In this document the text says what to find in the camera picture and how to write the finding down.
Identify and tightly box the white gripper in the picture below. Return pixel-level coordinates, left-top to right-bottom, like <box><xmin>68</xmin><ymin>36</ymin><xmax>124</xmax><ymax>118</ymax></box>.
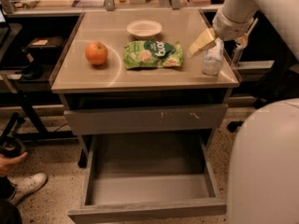
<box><xmin>188</xmin><ymin>8</ymin><xmax>253</xmax><ymax>57</ymax></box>

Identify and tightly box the clear plastic water bottle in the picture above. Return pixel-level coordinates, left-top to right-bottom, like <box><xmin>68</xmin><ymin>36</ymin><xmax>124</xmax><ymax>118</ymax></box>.
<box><xmin>202</xmin><ymin>38</ymin><xmax>224</xmax><ymax>76</ymax></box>

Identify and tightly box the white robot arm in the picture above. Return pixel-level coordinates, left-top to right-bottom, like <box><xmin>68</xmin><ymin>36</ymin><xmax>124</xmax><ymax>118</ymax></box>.
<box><xmin>188</xmin><ymin>0</ymin><xmax>299</xmax><ymax>224</ymax></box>

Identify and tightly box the closed top drawer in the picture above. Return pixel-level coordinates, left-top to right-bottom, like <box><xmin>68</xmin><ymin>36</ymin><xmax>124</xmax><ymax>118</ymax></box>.
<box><xmin>64</xmin><ymin>104</ymin><xmax>227</xmax><ymax>135</ymax></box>

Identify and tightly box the grey drawer cabinet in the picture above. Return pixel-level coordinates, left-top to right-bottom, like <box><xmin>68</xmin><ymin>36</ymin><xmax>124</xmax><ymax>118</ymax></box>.
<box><xmin>49</xmin><ymin>8</ymin><xmax>242</xmax><ymax>168</ymax></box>

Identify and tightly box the open middle drawer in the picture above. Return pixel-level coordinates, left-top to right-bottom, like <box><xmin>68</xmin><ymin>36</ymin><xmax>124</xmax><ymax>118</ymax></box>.
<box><xmin>68</xmin><ymin>132</ymin><xmax>226</xmax><ymax>224</ymax></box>

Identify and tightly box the person's hand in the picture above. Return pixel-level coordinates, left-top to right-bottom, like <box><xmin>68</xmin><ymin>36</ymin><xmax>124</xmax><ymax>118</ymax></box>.
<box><xmin>0</xmin><ymin>152</ymin><xmax>28</xmax><ymax>177</ymax></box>

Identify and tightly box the white bowl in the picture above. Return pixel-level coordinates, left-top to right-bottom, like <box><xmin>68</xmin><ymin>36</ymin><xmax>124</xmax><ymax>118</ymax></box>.
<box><xmin>127</xmin><ymin>20</ymin><xmax>163</xmax><ymax>40</ymax></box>

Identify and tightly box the green snack bag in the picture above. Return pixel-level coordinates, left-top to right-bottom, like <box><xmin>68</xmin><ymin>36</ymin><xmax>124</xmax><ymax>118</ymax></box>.
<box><xmin>123</xmin><ymin>40</ymin><xmax>183</xmax><ymax>70</ymax></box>

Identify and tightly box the orange apple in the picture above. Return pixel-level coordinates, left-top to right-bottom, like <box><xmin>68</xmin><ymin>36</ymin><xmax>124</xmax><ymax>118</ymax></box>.
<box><xmin>85</xmin><ymin>41</ymin><xmax>108</xmax><ymax>65</ymax></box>

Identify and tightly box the black box with label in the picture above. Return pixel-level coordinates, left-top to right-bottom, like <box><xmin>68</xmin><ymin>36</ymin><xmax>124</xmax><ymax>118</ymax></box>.
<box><xmin>26</xmin><ymin>36</ymin><xmax>65</xmax><ymax>59</ymax></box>

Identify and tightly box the black desk stand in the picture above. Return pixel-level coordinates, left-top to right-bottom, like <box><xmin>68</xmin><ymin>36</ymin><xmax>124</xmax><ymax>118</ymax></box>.
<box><xmin>0</xmin><ymin>63</ymin><xmax>78</xmax><ymax>156</ymax></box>

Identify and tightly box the white sneaker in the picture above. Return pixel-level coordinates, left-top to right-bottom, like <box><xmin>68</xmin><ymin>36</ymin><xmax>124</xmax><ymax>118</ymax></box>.
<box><xmin>7</xmin><ymin>173</ymin><xmax>48</xmax><ymax>205</ymax></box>

